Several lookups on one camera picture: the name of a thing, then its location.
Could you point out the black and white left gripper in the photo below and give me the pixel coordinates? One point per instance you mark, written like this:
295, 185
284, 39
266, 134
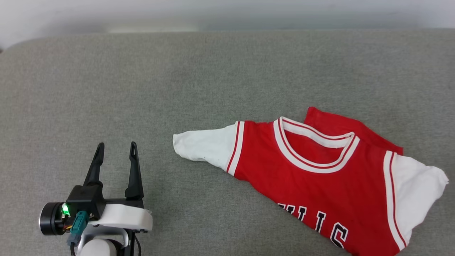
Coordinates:
117, 215

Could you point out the red and white basketball jersey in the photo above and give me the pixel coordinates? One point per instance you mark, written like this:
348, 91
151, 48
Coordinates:
320, 185

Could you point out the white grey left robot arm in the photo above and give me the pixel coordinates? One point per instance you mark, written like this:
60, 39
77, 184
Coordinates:
101, 245

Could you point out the black round wrist camera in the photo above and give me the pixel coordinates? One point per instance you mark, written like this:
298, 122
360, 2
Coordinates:
49, 218

